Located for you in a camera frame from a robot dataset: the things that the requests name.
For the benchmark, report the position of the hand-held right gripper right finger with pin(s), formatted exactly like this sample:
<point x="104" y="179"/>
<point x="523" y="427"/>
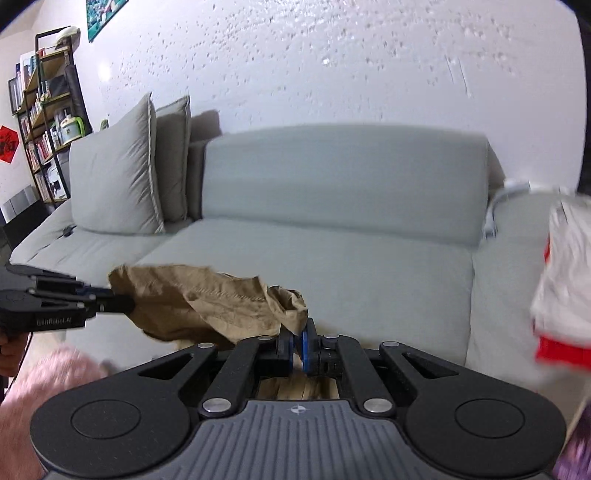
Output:
<point x="308" y="350"/>

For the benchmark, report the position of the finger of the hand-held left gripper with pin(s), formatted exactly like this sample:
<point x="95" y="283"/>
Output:
<point x="69" y="284"/>
<point x="106" y="304"/>

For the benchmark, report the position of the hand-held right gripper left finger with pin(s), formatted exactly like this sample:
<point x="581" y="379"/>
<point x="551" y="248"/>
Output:
<point x="286" y="350"/>

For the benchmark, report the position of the khaki pants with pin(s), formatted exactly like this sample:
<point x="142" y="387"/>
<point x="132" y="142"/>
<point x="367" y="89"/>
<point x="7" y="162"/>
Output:
<point x="207" y="300"/>

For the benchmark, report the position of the person's left hand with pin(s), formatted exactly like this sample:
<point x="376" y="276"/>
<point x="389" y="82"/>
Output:
<point x="9" y="355"/>

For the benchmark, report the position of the pink fluffy clothing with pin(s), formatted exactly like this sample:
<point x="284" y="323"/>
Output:
<point x="46" y="406"/>

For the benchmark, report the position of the grey fabric sofa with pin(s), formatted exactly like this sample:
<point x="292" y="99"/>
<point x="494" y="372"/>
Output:
<point x="323" y="258"/>

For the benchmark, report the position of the grey metal boxes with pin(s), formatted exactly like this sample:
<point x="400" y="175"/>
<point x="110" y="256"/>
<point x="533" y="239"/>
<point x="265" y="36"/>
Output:
<point x="18" y="203"/>

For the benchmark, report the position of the light grey piped pillow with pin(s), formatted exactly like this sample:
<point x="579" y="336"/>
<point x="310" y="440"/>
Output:
<point x="120" y="175"/>

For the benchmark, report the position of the row of books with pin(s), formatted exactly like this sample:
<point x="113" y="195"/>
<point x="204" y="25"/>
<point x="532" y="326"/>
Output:
<point x="40" y="150"/>

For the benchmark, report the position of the green white appliance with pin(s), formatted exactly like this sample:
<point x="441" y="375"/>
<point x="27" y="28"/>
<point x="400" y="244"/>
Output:
<point x="71" y="128"/>

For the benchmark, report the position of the dark grey pillow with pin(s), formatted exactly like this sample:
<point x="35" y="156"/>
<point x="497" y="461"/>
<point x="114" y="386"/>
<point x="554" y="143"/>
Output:
<point x="173" y="161"/>

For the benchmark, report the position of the black metal bookshelf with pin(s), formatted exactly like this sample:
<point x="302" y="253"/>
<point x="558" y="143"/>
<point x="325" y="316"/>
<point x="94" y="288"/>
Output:
<point x="69" y="92"/>

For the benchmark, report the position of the white red bag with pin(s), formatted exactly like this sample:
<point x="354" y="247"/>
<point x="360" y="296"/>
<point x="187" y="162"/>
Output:
<point x="565" y="277"/>

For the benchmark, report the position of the purple object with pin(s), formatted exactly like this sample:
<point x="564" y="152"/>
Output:
<point x="575" y="452"/>

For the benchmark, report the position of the red wall decoration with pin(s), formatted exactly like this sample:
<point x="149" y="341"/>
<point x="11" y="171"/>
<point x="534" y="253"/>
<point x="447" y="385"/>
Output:
<point x="7" y="144"/>

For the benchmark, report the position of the teal wall poster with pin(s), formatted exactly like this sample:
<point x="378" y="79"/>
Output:
<point x="104" y="16"/>

